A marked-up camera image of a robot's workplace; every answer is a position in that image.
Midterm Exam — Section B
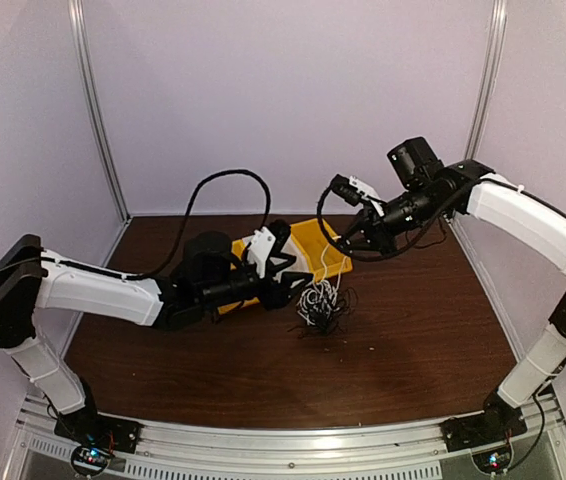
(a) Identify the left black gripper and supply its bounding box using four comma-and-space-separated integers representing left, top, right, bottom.
198, 253, 314, 311

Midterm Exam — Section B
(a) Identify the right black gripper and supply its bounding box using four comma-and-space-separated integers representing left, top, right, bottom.
337, 184, 449, 256

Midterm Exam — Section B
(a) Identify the thick white cable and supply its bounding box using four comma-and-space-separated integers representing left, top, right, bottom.
307, 239, 345, 301

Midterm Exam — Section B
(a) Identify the thin white cable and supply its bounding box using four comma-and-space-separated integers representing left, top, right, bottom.
294, 279, 342, 326

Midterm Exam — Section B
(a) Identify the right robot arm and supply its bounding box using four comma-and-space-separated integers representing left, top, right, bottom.
324, 137, 566, 442

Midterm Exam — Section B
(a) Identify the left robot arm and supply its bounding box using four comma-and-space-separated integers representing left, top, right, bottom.
0, 227, 314, 444

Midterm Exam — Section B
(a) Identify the white plastic bin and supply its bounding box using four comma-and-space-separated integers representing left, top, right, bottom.
282, 235, 311, 273

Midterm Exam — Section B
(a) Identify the right yellow plastic bin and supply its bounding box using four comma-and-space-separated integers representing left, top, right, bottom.
291, 219, 353, 283

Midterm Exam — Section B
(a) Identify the yellow plastic bin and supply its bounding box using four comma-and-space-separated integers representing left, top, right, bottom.
217, 236, 259, 316
291, 219, 353, 283

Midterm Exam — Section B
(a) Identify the left yellow plastic bin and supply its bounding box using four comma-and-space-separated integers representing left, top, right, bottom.
217, 236, 259, 316

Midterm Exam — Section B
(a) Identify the right round controller board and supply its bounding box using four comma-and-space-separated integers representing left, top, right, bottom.
472, 446, 513, 475

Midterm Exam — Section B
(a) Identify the round controller board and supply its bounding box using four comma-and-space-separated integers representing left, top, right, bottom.
472, 446, 513, 475
70, 446, 112, 477

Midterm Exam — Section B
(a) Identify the left round controller board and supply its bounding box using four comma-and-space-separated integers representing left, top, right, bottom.
70, 446, 112, 477

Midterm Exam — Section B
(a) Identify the black tangled cable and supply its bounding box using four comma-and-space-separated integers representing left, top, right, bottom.
288, 285, 360, 342

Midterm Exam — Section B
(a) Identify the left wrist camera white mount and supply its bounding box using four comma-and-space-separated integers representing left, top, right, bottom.
242, 220, 296, 279

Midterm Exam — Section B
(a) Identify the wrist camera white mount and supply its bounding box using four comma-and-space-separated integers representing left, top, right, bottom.
242, 220, 296, 279
329, 174, 385, 217

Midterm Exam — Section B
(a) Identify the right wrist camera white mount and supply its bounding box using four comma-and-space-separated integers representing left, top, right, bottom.
329, 174, 385, 217

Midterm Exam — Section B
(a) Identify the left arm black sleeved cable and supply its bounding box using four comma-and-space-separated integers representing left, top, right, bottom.
117, 168, 272, 279

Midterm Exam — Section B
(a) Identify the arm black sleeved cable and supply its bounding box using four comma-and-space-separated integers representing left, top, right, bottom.
315, 185, 454, 263
117, 168, 272, 279

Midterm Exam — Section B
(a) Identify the right arm black sleeved cable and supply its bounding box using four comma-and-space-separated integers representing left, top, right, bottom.
315, 185, 454, 263

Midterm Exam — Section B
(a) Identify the front aluminium rail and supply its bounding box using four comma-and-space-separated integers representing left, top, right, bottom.
0, 394, 566, 480

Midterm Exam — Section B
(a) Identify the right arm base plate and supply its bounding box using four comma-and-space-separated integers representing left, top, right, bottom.
440, 412, 527, 452

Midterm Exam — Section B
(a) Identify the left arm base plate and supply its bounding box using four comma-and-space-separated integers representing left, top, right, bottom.
54, 411, 141, 453

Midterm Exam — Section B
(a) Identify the right aluminium frame post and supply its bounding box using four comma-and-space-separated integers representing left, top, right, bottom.
464, 0, 508, 158

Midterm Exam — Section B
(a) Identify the aluminium frame post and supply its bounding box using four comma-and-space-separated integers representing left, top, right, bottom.
464, 0, 508, 158
67, 0, 131, 223

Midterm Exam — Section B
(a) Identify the left aluminium frame post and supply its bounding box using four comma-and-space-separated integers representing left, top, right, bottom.
67, 0, 131, 223

